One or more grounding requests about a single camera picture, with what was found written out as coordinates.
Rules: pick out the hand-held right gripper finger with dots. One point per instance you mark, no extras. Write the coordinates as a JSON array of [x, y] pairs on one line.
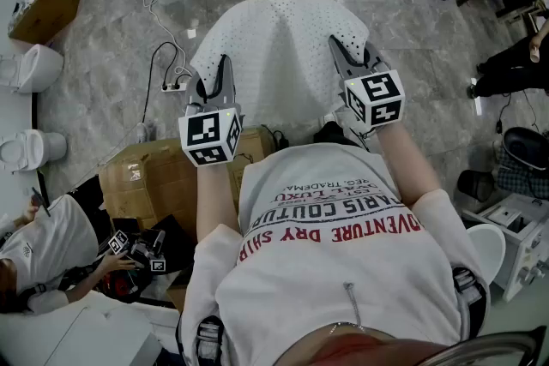
[[343, 58], [375, 58]]

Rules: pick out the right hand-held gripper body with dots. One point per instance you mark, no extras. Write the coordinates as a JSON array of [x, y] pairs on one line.
[[377, 96]]

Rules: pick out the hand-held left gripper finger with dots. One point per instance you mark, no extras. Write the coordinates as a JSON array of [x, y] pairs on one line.
[[197, 86], [225, 77]]

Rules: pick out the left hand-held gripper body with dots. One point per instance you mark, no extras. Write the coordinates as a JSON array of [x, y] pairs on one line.
[[206, 133]]

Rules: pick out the white perforated bath mat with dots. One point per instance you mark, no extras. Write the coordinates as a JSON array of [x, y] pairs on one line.
[[279, 55]]

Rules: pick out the person's right forearm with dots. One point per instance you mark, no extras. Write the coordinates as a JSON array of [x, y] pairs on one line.
[[403, 163]]

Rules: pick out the person's left forearm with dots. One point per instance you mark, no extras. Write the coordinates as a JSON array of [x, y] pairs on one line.
[[216, 201]]

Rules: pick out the large flat cardboard box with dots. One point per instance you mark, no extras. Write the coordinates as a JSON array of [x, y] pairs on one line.
[[163, 180]]

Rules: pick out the grey marble floor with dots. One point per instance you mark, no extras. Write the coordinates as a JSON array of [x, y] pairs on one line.
[[107, 55]]

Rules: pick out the white power strip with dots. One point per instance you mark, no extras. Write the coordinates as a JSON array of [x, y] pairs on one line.
[[173, 87]]

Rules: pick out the small white plug adapter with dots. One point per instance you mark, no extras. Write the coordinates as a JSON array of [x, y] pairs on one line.
[[192, 33]]

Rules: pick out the person's black trouser leg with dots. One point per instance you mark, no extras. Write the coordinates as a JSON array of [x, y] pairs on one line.
[[336, 135]]

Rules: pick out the white paper sheet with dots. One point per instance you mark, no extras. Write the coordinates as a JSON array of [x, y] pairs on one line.
[[475, 96]]

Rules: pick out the black mesh wastebasket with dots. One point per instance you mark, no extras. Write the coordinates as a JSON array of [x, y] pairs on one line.
[[476, 185]]

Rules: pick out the black helmet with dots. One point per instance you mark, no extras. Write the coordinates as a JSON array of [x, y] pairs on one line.
[[525, 145]]

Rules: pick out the white toilet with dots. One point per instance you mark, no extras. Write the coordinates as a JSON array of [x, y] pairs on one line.
[[30, 148], [34, 68]]

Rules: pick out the checkered cloth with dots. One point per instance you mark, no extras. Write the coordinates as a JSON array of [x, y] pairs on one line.
[[519, 180]]

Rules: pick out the open brown cardboard box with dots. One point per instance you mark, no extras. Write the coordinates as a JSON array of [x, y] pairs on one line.
[[47, 4]]

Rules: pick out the person's white printed t-shirt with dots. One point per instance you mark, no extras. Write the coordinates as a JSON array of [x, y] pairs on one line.
[[343, 270]]

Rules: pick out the white round seat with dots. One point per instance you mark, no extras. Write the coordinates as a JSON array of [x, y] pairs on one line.
[[486, 248]]

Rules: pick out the white open cabinet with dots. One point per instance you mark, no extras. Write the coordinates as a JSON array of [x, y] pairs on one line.
[[527, 240]]

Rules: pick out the white counter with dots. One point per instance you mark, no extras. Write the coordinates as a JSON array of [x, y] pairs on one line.
[[64, 334]]

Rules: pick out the dark metal headset frame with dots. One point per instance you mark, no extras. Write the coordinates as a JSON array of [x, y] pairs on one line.
[[493, 345]]

